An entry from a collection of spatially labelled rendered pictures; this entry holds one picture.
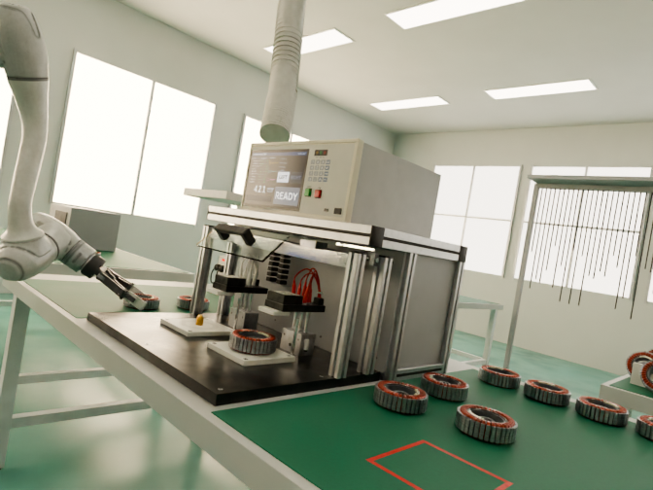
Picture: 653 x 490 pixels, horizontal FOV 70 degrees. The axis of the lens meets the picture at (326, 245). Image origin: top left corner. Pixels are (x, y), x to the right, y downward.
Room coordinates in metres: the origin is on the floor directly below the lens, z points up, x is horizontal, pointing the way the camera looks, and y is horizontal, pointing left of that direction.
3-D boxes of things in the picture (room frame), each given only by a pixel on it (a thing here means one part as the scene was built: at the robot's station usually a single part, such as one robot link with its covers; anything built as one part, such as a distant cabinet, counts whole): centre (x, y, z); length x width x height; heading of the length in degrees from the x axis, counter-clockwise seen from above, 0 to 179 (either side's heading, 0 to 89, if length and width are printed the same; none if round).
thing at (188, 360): (1.20, 0.21, 0.76); 0.64 x 0.47 x 0.02; 46
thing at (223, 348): (1.11, 0.13, 0.78); 0.15 x 0.15 x 0.01; 46
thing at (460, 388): (1.12, -0.33, 0.77); 0.11 x 0.11 x 0.04
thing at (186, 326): (1.28, 0.31, 0.78); 0.15 x 0.15 x 0.01; 46
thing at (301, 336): (1.21, 0.03, 0.80); 0.08 x 0.05 x 0.06; 46
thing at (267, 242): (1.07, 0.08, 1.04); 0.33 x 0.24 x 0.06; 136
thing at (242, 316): (1.38, 0.21, 0.80); 0.08 x 0.05 x 0.06; 46
